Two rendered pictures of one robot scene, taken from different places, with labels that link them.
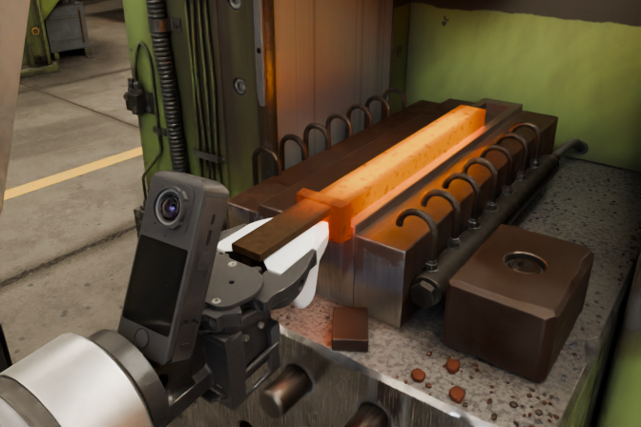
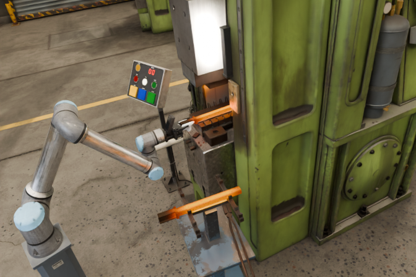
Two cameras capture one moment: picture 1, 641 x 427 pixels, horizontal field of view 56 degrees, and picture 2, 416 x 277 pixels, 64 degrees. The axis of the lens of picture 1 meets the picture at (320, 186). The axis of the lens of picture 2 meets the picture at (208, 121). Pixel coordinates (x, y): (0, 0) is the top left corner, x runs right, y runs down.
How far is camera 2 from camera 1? 1.69 m
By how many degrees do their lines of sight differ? 29
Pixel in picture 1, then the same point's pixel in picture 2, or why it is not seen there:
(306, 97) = (213, 95)
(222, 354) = (174, 133)
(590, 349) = (223, 144)
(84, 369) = (159, 132)
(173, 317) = (168, 128)
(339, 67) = (222, 89)
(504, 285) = (209, 133)
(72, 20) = not seen: hidden behind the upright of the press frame
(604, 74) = not seen: hidden behind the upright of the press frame
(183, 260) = (169, 123)
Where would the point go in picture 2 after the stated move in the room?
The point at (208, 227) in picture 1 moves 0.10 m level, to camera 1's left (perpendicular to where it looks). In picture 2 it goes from (171, 120) to (158, 117)
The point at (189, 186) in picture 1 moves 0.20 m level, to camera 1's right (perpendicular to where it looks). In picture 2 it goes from (170, 117) to (199, 123)
